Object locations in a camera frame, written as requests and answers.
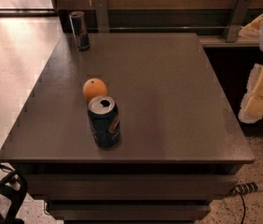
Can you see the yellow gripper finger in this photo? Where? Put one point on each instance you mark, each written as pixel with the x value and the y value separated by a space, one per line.
pixel 251 109
pixel 252 28

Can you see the orange fruit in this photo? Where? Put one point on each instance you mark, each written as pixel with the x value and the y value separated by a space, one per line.
pixel 94 87

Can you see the right metal bracket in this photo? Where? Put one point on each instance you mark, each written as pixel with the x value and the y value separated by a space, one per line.
pixel 231 32

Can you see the silver blue redbull can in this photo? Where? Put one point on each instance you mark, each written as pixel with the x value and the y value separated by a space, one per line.
pixel 79 28

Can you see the metal bracket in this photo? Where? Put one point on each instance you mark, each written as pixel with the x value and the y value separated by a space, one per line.
pixel 101 11
pixel 231 32

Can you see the blue pepsi can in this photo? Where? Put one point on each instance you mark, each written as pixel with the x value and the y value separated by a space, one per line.
pixel 104 121

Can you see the left metal bracket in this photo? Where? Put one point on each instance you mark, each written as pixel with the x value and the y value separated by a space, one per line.
pixel 101 11

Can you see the grey drawer cabinet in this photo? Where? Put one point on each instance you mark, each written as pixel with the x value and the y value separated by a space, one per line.
pixel 180 146

